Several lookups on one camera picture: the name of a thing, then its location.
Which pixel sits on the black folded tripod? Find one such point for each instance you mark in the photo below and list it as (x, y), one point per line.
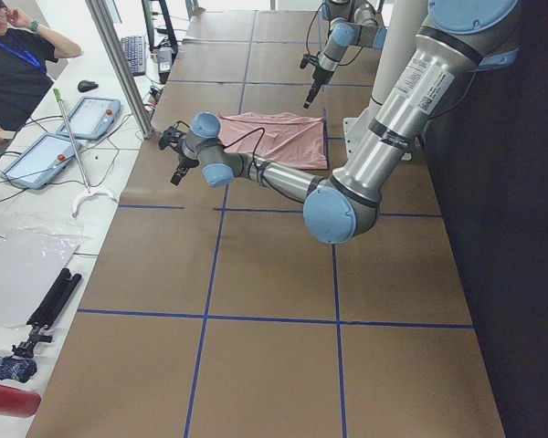
(46, 314)

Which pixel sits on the person in black shirt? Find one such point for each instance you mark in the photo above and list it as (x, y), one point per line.
(26, 46)

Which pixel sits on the blue teach pendant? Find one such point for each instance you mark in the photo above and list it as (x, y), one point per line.
(92, 117)
(40, 162)

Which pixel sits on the pink Snoopy t-shirt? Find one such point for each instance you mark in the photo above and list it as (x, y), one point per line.
(289, 139)

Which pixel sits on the aluminium frame post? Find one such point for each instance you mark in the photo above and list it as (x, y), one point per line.
(103, 22)

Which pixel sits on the clear plastic bag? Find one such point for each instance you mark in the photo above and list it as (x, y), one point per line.
(33, 251)

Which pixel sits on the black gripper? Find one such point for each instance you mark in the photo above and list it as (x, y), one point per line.
(315, 80)
(184, 162)

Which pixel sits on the far blue teach pendant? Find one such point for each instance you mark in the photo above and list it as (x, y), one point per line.
(92, 117)

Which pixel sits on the red bottle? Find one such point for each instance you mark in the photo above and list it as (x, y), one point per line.
(18, 403)

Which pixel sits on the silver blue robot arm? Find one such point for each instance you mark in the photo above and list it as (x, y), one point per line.
(351, 24)
(425, 48)

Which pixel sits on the near blue teach pendant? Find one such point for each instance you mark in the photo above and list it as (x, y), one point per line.
(40, 162)

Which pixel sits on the black computer mouse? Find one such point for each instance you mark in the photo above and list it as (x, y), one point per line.
(87, 85)

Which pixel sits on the blue folded umbrella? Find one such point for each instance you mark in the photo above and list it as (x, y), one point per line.
(12, 368)

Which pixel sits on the black keyboard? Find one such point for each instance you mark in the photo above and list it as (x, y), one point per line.
(133, 49)

